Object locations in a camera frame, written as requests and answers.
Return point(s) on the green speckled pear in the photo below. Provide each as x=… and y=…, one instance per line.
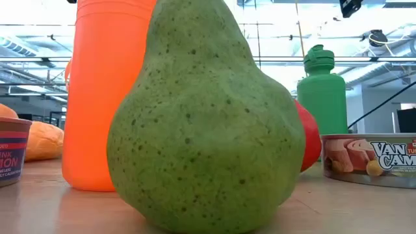
x=204, y=136

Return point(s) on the orange plastic water bottle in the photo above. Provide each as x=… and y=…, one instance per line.
x=97, y=97

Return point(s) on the red tomato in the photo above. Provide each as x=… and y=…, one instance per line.
x=310, y=139

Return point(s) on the yellow-orange bread roll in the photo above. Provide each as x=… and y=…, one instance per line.
x=44, y=141

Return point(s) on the green plastic water bottle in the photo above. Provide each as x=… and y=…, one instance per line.
x=321, y=97

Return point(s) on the black monitor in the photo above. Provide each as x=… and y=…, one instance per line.
x=407, y=120
x=25, y=117

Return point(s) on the Van Camp's tuna can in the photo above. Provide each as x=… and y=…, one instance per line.
x=367, y=159

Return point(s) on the blue label salmon can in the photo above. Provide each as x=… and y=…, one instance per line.
x=11, y=152

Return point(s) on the orange round fruit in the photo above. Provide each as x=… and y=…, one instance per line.
x=6, y=112

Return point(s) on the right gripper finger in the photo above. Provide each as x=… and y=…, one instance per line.
x=350, y=7

